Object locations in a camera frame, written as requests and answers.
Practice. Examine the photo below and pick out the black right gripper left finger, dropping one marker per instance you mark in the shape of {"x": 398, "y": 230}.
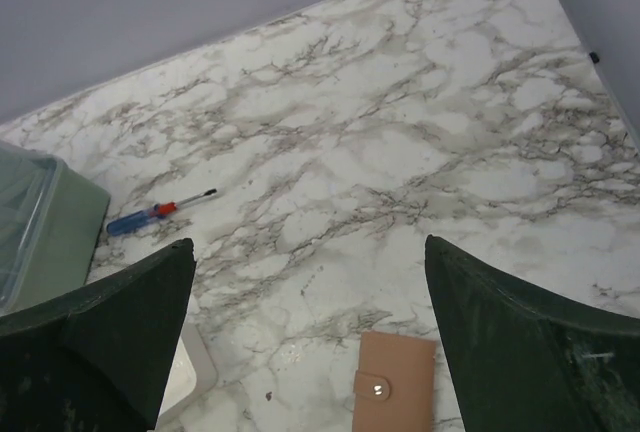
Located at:
{"x": 98, "y": 358}

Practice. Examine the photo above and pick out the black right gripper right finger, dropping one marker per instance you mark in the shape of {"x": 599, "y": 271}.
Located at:
{"x": 522, "y": 358}

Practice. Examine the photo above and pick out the tan leather card holder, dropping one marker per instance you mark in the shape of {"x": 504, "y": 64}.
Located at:
{"x": 394, "y": 384}

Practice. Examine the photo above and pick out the white plastic tray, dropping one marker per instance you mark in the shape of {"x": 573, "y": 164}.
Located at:
{"x": 192, "y": 374}

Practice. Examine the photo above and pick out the green translucent storage box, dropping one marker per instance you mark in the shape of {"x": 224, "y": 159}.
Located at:
{"x": 51, "y": 218}

